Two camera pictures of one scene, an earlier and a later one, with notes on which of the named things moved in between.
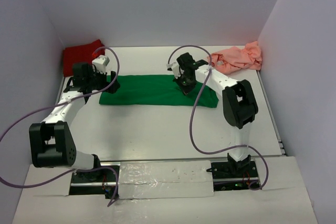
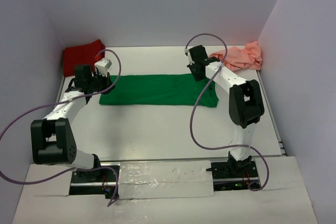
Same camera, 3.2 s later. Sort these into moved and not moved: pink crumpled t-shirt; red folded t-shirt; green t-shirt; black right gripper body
Moved: black right gripper body
Not moved: pink crumpled t-shirt; red folded t-shirt; green t-shirt
